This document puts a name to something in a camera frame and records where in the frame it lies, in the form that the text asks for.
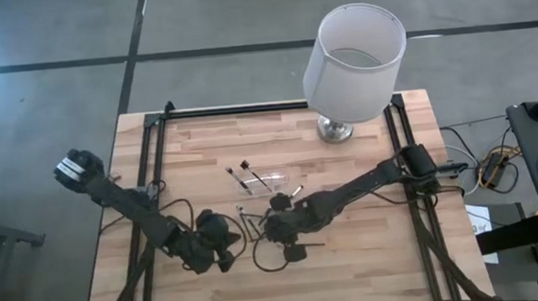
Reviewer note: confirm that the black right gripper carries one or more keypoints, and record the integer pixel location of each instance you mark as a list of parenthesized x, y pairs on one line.
[(282, 226)]

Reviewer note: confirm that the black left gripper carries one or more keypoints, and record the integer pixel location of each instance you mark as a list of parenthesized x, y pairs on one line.
[(197, 252)]

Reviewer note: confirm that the clear acrylic brush organizer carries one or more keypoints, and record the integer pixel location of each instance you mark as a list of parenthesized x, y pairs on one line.
[(276, 179)]

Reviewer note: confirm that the flat-head black makeup brush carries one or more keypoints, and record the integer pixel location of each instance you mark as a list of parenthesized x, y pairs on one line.
[(254, 175)]

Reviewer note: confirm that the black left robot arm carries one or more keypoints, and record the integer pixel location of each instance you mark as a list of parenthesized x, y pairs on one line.
[(124, 200)]

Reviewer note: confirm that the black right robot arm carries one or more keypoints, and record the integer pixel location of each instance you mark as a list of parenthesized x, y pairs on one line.
[(363, 181)]

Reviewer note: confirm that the silver table lamp white shade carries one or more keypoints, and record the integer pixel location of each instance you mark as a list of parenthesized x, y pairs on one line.
[(354, 67)]

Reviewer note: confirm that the white paper sheet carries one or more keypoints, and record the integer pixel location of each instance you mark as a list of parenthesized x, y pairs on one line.
[(481, 220)]

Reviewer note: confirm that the black power brick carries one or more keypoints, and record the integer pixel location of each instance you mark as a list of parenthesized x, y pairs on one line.
[(494, 167)]

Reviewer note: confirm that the black metal beam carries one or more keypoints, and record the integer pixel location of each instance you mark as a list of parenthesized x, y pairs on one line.
[(511, 234)]

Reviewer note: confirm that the black aluminium rig frame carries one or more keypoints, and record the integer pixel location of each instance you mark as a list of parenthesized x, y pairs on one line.
[(237, 110)]

